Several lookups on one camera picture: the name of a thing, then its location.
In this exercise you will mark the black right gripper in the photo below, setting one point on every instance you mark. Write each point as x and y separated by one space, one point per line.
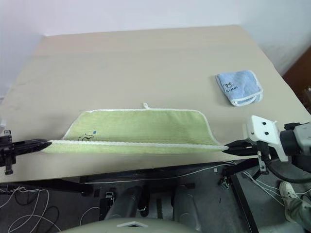
263 153

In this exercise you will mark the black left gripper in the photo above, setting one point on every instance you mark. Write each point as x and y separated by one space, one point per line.
6 150

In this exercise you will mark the green towel with white trim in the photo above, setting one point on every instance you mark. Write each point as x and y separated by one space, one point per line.
145 128

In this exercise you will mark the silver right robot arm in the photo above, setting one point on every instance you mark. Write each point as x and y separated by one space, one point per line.
300 139

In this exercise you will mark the folded blue towel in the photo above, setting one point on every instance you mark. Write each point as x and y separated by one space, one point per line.
239 86

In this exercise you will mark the metal table latch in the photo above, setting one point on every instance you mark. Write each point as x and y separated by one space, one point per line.
225 182

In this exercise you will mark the black table leg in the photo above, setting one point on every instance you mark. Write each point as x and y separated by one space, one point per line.
244 201

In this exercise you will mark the white sneaker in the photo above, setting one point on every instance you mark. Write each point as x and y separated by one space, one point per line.
287 193

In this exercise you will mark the dark grey robot leg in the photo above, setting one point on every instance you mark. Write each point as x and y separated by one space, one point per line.
185 206
125 202

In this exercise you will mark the person's leg in green trousers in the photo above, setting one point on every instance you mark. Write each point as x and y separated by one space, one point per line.
298 210

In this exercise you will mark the grey-green robot torso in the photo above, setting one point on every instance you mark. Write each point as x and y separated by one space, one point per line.
131 227

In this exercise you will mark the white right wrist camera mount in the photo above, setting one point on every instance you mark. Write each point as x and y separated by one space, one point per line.
262 128

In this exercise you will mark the black table frame bar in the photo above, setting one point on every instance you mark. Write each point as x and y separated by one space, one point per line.
48 185

